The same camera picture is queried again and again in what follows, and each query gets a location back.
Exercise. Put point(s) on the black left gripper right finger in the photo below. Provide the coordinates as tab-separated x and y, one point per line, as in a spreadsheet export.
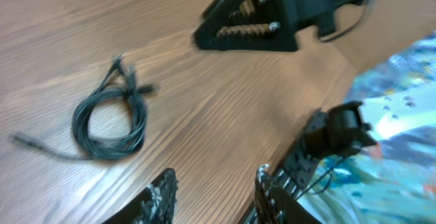
273	205

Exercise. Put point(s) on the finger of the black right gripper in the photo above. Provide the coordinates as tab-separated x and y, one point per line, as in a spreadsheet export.
263	25

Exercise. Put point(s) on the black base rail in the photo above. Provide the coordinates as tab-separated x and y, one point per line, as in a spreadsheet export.
340	132

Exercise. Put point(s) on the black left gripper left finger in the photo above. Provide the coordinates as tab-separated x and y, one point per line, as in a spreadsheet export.
155	204

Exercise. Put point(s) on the blue green patterned cloth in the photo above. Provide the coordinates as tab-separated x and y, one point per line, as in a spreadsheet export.
393	181

